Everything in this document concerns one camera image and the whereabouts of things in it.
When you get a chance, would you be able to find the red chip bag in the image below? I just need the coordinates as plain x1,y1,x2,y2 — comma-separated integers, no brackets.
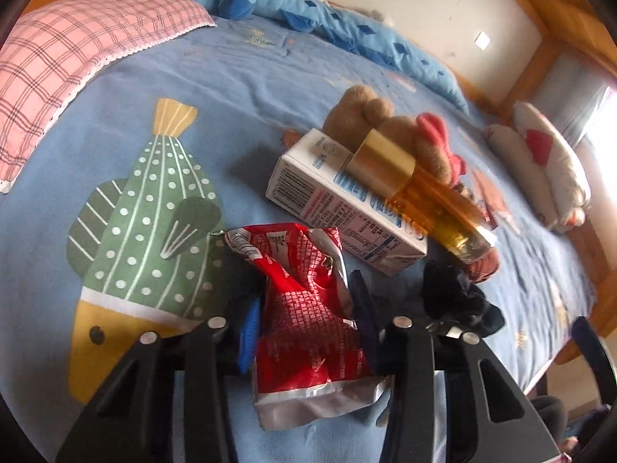
225,223,388,431

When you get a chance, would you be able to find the amber glass bottle gold cap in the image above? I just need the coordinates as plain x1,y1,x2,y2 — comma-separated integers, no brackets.
346,130,497,264

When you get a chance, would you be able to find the brown plush toy pink bow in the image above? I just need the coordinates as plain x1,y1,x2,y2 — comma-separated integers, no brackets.
322,85,467,187

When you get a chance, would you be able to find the black cloth scrunchie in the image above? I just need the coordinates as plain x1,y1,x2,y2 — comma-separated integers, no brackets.
419,261,505,338

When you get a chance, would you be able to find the white blue milk carton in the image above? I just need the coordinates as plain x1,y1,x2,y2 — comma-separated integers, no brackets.
266,128,428,277

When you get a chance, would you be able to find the blue fish-print bedspread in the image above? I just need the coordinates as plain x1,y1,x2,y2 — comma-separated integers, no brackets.
1,17,595,460

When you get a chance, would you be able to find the cream pillow lower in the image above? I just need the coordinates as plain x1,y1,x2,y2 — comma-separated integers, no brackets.
485,124,586,232

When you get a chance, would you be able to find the white red-patterned pillow upper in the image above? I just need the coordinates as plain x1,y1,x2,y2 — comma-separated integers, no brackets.
511,101,591,221

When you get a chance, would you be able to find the small white plush toy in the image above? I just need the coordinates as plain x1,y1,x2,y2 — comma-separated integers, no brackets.
356,8,394,27

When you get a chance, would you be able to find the grey window curtain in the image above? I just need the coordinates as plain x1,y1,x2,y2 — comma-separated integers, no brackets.
530,52,611,149

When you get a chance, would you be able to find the blue dinosaur plush bolster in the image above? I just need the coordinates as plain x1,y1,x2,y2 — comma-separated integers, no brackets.
194,0,469,113

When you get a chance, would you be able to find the pink plaid pillow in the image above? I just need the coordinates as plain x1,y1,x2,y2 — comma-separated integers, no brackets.
1,0,214,193

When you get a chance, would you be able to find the white wall switch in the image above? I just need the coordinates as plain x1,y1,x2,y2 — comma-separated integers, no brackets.
474,31,491,51

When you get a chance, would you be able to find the wooden bunk bed frame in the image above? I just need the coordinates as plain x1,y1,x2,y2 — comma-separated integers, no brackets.
11,0,616,338

